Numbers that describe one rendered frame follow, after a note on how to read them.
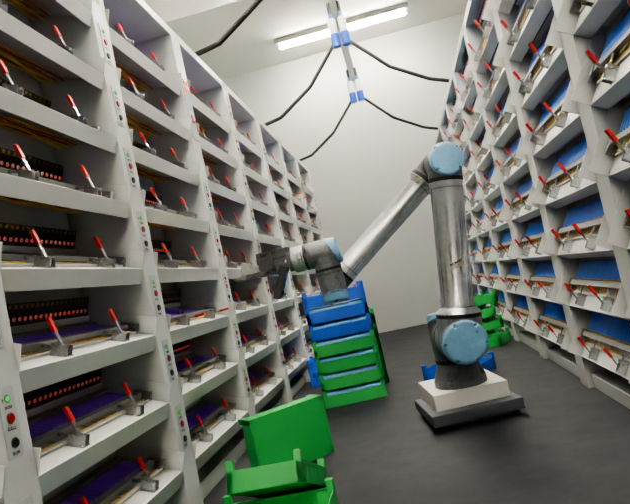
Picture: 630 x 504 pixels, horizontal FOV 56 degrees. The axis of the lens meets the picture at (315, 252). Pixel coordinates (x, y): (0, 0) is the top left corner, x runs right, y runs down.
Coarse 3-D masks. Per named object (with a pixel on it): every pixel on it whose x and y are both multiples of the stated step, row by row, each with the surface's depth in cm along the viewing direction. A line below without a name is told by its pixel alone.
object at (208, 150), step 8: (200, 128) 270; (200, 144) 255; (208, 144) 265; (208, 152) 266; (216, 152) 276; (224, 152) 288; (232, 152) 312; (208, 160) 296; (216, 160) 308; (224, 160) 289; (232, 160) 302
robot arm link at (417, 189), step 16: (416, 176) 211; (400, 192) 213; (416, 192) 211; (400, 208) 211; (384, 224) 211; (400, 224) 213; (368, 240) 211; (384, 240) 212; (352, 256) 211; (368, 256) 212; (352, 272) 211
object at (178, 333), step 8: (168, 304) 224; (176, 304) 232; (184, 304) 240; (192, 304) 240; (200, 304) 239; (208, 304) 239; (216, 304) 238; (224, 304) 238; (216, 312) 238; (224, 312) 238; (168, 320) 178; (192, 320) 210; (200, 320) 212; (208, 320) 214; (216, 320) 222; (224, 320) 232; (176, 328) 185; (184, 328) 190; (192, 328) 197; (200, 328) 205; (208, 328) 214; (216, 328) 223; (176, 336) 184; (184, 336) 191; (192, 336) 198
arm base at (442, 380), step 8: (440, 368) 214; (448, 368) 211; (456, 368) 209; (464, 368) 209; (472, 368) 210; (480, 368) 213; (440, 376) 213; (448, 376) 210; (456, 376) 209; (464, 376) 208; (472, 376) 208; (480, 376) 209; (440, 384) 212; (448, 384) 209; (456, 384) 208; (464, 384) 207; (472, 384) 207
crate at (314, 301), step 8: (352, 288) 283; (360, 288) 283; (304, 296) 283; (312, 296) 283; (320, 296) 283; (352, 296) 283; (360, 296) 283; (304, 304) 283; (312, 304) 283; (320, 304) 283; (328, 304) 283
